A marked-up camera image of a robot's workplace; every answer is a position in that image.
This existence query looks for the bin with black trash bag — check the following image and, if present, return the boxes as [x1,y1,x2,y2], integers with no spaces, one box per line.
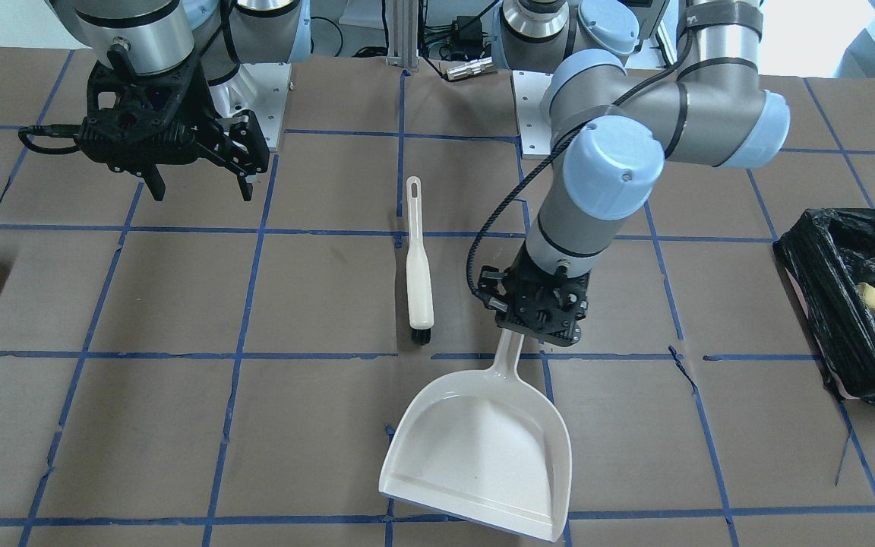
[773,208,875,405]

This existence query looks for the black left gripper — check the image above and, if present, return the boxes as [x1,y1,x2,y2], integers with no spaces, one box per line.
[479,254,590,347]

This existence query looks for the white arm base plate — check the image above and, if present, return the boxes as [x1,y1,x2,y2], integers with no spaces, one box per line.
[210,63,294,153]
[511,71,552,160]

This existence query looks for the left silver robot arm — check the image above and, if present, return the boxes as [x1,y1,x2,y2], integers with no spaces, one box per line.
[466,1,791,347]

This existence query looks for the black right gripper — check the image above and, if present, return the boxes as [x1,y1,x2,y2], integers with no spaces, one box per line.
[75,55,270,202]

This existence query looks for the beige plastic dustpan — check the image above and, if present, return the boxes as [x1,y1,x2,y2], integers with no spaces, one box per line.
[378,330,573,542]

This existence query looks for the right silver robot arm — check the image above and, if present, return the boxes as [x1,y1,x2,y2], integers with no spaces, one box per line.
[17,1,312,201]

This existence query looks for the beige hand brush black bristles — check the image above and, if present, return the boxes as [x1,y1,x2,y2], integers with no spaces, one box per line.
[406,176,434,346]

